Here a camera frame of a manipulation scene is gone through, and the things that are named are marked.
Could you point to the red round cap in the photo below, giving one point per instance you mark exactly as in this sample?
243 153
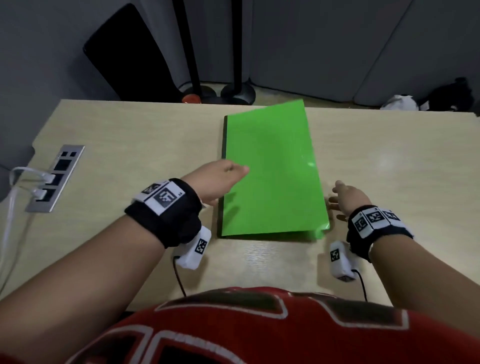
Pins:
192 98

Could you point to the black marker wristband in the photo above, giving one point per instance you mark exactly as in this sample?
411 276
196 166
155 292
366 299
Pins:
362 243
176 225

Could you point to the black bag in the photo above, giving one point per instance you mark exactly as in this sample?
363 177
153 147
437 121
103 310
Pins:
450 95

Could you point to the black chair back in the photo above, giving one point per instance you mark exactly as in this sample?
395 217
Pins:
127 56

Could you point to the person's red shirt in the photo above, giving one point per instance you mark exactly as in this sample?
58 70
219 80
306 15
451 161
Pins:
243 337

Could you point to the person's left hand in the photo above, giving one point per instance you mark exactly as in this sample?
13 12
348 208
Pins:
215 180

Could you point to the person's right forearm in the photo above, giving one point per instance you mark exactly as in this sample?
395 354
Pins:
431 277

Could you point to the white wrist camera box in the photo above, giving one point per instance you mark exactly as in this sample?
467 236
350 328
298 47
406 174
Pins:
189 258
343 268

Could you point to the silver desk socket panel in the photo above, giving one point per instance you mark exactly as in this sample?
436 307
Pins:
37 207

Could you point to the green folder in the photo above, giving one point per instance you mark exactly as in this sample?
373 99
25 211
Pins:
270 168

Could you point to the person's left forearm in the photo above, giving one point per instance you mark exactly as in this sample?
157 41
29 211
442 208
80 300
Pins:
75 288

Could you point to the white plastic bag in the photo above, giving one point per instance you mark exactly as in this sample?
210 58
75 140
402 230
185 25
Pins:
399 103

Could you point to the person's right hand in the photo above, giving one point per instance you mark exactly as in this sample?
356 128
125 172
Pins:
350 200

